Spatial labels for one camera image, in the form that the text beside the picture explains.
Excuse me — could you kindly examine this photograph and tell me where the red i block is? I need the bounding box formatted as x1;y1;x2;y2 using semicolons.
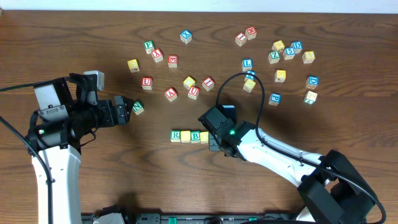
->
235;32;247;47
202;77;215;91

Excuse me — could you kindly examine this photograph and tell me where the red U block centre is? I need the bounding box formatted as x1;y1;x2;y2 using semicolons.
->
188;86;200;100

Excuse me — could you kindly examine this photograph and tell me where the blue L block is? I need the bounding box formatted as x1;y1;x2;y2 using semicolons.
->
242;58;253;72

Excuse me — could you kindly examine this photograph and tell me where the yellow 8 block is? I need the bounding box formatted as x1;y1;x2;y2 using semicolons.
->
302;51;316;64

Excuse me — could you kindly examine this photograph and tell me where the blue D block right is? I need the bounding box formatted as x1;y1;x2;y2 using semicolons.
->
306;75;319;90

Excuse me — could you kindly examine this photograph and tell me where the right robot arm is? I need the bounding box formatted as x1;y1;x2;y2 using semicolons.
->
198;105;377;223

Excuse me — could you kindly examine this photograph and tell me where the yellow block top right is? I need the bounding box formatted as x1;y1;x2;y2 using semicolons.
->
272;40;285;53

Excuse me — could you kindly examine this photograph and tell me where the red E block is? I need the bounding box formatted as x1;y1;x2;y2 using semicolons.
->
168;55;178;68

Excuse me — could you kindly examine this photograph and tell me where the green N block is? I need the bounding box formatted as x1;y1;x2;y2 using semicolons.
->
132;101;144;115

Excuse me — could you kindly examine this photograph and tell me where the red I block left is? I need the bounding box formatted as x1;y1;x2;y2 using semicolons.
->
202;77;215;91

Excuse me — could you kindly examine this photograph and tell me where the yellow block far left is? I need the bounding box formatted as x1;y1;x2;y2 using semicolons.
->
127;59;140;73

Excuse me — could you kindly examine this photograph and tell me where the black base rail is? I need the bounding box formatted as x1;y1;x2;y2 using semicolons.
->
81;205;295;224

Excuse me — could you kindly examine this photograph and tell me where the blue X block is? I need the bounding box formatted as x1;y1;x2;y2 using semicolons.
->
180;30;192;44

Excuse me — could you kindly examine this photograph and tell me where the blue 2 block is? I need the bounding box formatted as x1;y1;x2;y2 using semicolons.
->
244;70;256;82

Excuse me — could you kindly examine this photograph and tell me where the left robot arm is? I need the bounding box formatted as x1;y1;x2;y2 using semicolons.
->
25;70;134;223

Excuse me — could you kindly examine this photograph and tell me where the red I block top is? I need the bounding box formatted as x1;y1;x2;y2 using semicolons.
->
235;32;247;47

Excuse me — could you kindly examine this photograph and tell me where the red u block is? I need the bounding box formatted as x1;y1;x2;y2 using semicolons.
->
141;77;153;90
188;86;200;100

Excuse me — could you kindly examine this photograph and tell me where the red U block left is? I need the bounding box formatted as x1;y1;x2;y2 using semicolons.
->
141;77;153;90

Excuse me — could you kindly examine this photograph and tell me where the yellow O block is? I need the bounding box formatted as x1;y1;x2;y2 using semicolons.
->
180;131;191;143
200;131;209;144

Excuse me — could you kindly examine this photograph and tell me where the yellow S block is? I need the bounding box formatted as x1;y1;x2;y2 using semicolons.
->
243;79;256;93

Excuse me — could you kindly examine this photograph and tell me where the green R block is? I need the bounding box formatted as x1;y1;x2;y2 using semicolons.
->
170;130;181;142

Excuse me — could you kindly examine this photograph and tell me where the green B block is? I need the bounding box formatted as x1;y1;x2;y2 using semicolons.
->
190;131;201;143

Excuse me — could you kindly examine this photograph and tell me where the green Z block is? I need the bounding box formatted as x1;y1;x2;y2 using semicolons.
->
268;51;280;64

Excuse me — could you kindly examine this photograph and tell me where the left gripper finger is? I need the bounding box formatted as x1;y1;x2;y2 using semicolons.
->
114;96;134;113
116;105;130;125

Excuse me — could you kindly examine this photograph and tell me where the blue d block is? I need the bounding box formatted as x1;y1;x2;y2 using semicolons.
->
290;41;303;54
306;75;319;90

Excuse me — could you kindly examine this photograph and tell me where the red X block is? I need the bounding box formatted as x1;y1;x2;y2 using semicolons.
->
151;49;164;63

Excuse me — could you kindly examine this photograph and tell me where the blue P block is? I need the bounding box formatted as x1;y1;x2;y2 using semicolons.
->
269;93;281;106

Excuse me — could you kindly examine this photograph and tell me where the green F block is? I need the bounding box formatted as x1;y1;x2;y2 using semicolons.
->
144;40;155;54

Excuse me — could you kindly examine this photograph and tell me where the blue 5 block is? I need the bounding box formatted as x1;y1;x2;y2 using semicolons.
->
283;47;295;60

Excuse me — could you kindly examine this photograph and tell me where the green 7 block tipped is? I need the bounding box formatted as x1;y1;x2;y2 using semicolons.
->
303;91;318;105

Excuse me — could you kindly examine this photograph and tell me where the blue D block top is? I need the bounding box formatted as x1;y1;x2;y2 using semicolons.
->
290;41;303;54

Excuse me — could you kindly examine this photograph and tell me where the red W block top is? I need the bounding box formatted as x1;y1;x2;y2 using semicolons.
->
245;26;257;40

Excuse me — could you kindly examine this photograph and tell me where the yellow block centre left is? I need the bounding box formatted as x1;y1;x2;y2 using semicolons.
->
183;76;196;90

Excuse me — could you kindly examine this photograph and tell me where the red A block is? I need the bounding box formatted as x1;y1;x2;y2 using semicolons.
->
165;87;178;101

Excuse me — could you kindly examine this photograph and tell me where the yellow block under T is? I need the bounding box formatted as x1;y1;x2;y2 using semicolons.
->
275;70;287;83

